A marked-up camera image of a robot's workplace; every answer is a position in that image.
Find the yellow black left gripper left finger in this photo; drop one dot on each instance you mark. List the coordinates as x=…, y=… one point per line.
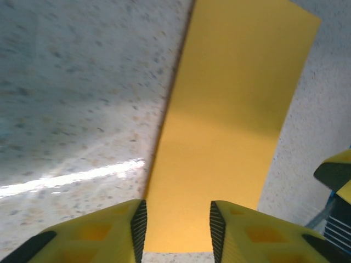
x=90, y=235

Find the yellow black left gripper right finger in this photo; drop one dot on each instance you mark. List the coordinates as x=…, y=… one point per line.
x=263, y=238

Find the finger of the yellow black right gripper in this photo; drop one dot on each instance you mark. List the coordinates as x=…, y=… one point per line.
x=337, y=175

